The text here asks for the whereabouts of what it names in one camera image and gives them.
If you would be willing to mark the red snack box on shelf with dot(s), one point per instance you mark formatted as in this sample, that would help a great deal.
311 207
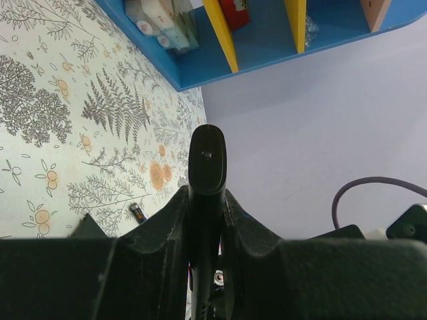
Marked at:
236 13

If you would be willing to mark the floral tablecloth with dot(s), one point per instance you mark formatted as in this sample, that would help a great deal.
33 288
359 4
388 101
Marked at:
88 125

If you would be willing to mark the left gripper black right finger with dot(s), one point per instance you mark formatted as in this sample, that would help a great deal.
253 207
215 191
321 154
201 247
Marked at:
267 277

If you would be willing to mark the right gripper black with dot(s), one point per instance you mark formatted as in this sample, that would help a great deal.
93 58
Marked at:
347 232

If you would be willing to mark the blue wooden shelf unit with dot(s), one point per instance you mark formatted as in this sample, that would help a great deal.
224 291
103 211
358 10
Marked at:
267 39

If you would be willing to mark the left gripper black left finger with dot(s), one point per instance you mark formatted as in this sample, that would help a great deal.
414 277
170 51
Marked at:
141 275

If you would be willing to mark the AAA battery black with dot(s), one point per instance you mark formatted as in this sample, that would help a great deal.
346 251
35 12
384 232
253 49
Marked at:
137 213

